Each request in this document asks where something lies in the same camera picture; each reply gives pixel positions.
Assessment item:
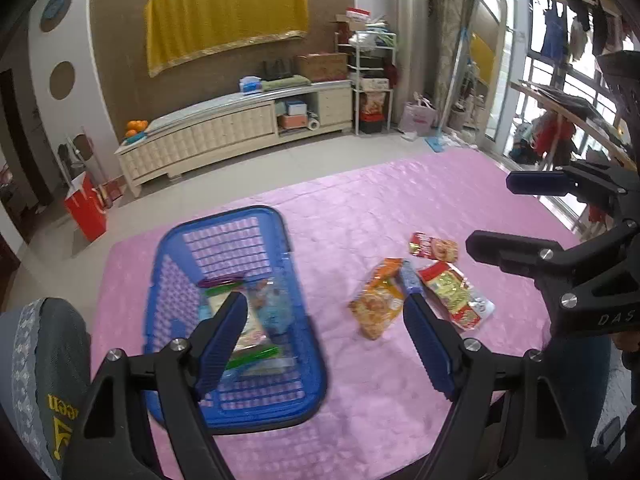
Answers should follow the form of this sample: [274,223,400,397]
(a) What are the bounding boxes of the round blue wall plate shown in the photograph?
[39,0,74,33]

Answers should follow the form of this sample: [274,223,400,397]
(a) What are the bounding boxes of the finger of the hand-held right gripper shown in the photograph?
[506,162,640,229]
[465,230,640,312]

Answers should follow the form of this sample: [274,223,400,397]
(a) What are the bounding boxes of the small blue snack packet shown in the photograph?
[400,260,424,295]

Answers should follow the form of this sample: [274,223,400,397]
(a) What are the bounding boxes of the row of hanging clothes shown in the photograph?
[530,0,640,61]

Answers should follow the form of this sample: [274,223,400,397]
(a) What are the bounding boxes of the brown cardboard box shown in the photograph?
[295,52,349,83]

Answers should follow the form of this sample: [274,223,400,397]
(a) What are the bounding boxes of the arched standing mirror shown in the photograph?
[446,0,517,144]

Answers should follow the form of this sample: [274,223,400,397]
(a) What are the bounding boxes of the red shopping bag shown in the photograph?
[63,172,109,242]

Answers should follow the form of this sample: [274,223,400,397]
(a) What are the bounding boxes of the patterned beige curtain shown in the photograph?
[429,0,478,113]

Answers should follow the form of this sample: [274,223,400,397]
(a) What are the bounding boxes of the blue handled mop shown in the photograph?
[424,27,473,154]

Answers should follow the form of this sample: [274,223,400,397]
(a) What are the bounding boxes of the orange snack packet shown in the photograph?
[348,258,405,342]

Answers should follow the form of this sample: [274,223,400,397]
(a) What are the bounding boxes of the small red snack packet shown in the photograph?
[409,232,459,262]

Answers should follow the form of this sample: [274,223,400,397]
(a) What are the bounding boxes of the green folded cloth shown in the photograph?
[261,75,312,93]

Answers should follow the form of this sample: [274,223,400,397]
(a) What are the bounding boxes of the red green snack packet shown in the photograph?
[417,261,496,332]

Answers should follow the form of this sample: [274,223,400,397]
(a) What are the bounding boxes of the round brown wall plate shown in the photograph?
[49,61,77,101]

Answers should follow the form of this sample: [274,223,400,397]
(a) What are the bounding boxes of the red hanging clothes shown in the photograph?
[530,110,576,166]

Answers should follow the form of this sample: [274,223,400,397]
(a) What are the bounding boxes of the silver standing air conditioner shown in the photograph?
[392,0,432,128]

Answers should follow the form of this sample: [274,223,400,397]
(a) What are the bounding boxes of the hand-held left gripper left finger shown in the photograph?
[65,291,250,480]

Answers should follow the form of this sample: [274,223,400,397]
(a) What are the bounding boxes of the pink quilted mat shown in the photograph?
[91,149,617,480]

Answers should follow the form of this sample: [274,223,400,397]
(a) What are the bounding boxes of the pink gift bag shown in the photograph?
[399,94,441,137]

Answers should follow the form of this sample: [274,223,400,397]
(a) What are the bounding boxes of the blue plastic basket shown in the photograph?
[142,205,329,436]

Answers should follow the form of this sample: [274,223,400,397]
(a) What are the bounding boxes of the green strip snack packet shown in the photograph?
[224,344,282,368]

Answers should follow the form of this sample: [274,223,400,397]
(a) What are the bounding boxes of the purple snack packet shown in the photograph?
[199,277,247,290]

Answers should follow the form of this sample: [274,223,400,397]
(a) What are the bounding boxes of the orange printed bag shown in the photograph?
[362,91,388,117]

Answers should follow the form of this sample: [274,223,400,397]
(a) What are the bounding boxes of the yellow cloth cover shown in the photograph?
[144,0,309,79]

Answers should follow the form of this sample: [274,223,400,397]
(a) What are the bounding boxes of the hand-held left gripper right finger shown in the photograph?
[402,292,589,480]

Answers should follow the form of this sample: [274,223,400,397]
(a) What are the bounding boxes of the white metal shelf rack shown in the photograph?
[336,30,399,137]

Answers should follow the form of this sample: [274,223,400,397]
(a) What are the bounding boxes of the cream tv cabinet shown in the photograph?
[114,80,354,197]

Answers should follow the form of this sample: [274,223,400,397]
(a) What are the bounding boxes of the light blue cartoon snack packet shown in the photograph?
[257,280,297,333]

